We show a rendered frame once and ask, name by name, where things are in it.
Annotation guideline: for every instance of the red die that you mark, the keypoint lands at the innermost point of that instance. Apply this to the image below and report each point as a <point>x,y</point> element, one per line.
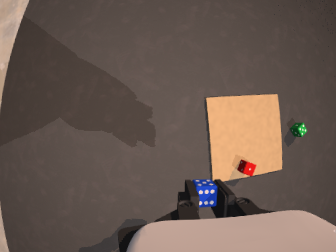
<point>246,167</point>

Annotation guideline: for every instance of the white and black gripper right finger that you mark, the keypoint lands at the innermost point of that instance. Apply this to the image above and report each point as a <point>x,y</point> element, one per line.
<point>228,205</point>

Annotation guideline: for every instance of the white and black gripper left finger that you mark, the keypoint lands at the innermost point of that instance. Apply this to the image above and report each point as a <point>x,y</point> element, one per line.
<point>186,210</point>

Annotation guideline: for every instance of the tan square mat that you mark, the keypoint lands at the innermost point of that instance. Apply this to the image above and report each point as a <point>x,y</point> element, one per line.
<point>244,128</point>

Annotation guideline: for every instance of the blue die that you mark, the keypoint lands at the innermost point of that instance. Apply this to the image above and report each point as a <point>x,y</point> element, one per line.
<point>207,191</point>

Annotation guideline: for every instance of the green die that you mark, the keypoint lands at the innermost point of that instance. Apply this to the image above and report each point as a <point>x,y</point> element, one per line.
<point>298,129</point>

